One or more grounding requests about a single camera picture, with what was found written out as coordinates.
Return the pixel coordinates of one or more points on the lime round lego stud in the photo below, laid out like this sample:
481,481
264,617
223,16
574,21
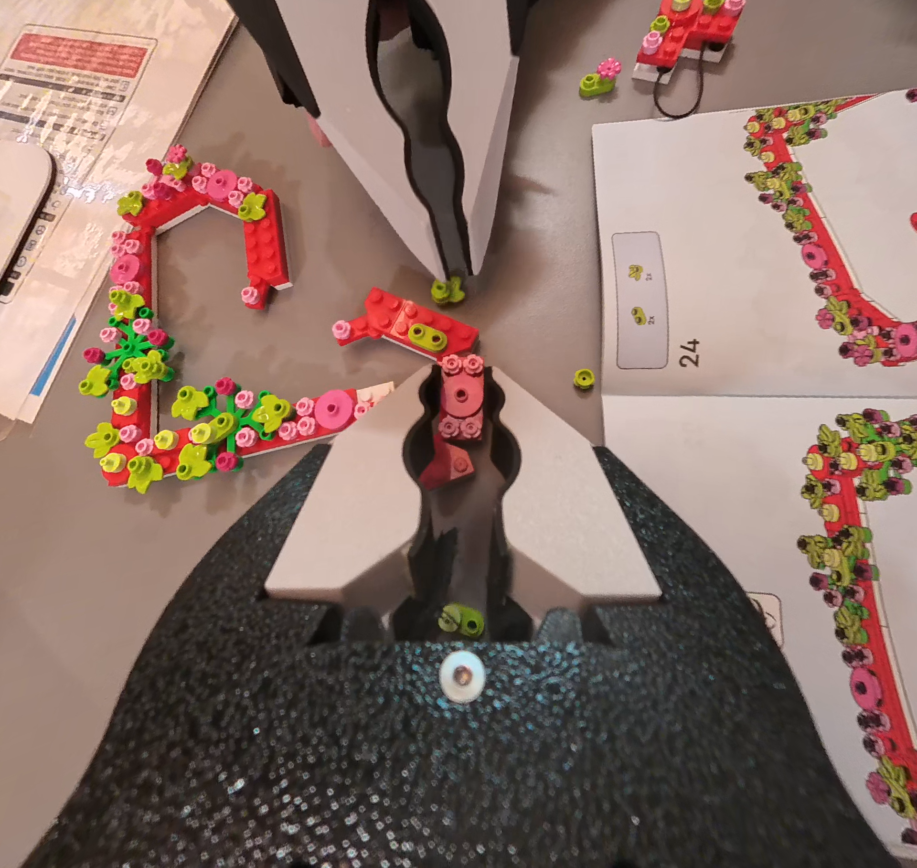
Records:
584,378

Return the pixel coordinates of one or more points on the large red lego heart section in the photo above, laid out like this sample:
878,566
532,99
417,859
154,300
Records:
261,237

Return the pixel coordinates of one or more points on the clear plastic bag with papers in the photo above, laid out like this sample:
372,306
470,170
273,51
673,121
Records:
143,37

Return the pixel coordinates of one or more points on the lego instruction booklet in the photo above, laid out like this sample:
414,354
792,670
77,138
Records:
716,187

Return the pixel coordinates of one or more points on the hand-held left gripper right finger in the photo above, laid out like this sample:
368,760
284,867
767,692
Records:
573,524

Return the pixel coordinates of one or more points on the lime lego plate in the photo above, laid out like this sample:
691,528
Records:
428,336
448,289

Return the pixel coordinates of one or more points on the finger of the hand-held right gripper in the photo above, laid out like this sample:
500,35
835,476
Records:
483,94
337,94

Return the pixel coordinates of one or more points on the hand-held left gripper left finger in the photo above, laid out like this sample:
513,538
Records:
344,510

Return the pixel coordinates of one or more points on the small red lego heart section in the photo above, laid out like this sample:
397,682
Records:
390,313

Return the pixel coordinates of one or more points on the lime lego leaf piece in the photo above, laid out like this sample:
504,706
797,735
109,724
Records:
458,621

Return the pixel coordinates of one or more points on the lime plate with pink flower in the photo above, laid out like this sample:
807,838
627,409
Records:
598,80

